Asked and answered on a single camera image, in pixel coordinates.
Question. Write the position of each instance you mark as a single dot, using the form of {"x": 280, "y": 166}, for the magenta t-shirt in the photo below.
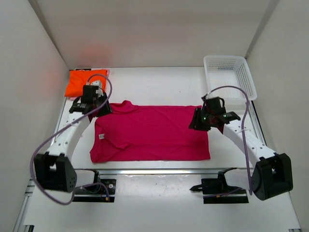
{"x": 148, "y": 133}

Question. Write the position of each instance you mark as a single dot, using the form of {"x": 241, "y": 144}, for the orange t-shirt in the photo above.
{"x": 77, "y": 81}

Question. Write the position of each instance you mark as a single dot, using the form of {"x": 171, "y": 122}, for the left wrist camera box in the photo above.
{"x": 97, "y": 86}

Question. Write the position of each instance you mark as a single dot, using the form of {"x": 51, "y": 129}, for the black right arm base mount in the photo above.
{"x": 216, "y": 190}

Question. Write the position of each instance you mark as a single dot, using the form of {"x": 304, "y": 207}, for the aluminium table edge rail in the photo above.
{"x": 158, "y": 171}

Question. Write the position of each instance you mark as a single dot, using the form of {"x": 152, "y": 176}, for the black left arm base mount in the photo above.
{"x": 98, "y": 193}

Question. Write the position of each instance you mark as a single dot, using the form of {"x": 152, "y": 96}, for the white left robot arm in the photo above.
{"x": 53, "y": 168}

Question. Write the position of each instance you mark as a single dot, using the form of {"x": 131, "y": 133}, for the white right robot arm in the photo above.
{"x": 268, "y": 173}

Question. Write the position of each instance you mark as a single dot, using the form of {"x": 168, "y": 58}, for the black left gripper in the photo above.
{"x": 102, "y": 107}

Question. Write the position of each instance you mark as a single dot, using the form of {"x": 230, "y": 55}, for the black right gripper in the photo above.
{"x": 197, "y": 120}

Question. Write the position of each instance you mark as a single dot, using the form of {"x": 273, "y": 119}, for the white perforated plastic basket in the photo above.
{"x": 226, "y": 70}

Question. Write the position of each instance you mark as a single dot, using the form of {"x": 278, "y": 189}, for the light pink t-shirt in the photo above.
{"x": 108, "y": 72}

